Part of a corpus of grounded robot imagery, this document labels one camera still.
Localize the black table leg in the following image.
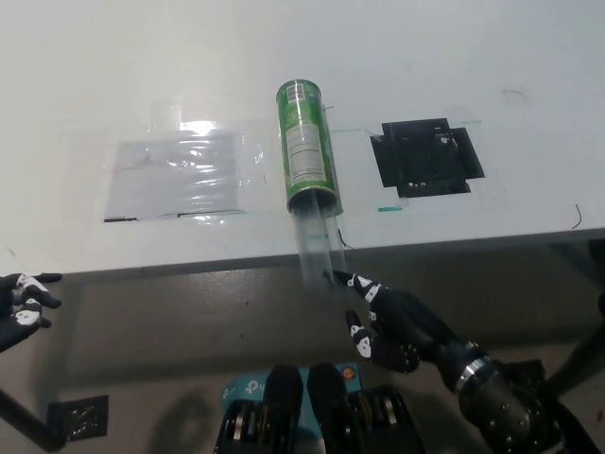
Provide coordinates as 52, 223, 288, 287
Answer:
0, 386, 66, 454
543, 325, 605, 401

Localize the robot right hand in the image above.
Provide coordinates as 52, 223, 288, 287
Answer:
332, 270, 484, 390

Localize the clear plastic film sheet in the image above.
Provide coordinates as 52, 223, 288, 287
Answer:
96, 94, 267, 224

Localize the green chips can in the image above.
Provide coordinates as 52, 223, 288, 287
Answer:
274, 79, 343, 213

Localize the clear plastic chips tray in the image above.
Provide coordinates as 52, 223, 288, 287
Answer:
288, 187, 350, 290

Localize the black tape square patch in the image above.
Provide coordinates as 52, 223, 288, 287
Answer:
369, 117, 487, 199

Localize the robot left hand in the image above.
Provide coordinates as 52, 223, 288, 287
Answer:
0, 272, 63, 354

